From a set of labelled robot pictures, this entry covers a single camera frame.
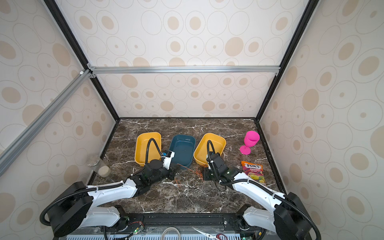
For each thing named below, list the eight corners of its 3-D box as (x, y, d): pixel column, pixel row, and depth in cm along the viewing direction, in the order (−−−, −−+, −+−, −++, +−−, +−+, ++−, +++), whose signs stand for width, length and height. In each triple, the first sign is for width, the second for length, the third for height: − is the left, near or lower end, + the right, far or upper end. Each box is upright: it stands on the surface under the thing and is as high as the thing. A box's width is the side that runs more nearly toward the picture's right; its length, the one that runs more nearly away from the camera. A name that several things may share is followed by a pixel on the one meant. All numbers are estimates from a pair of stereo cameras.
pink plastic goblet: (241, 155, 101) (247, 141, 89) (238, 145, 106) (244, 130, 94) (253, 155, 101) (261, 141, 89) (250, 145, 106) (257, 130, 94)
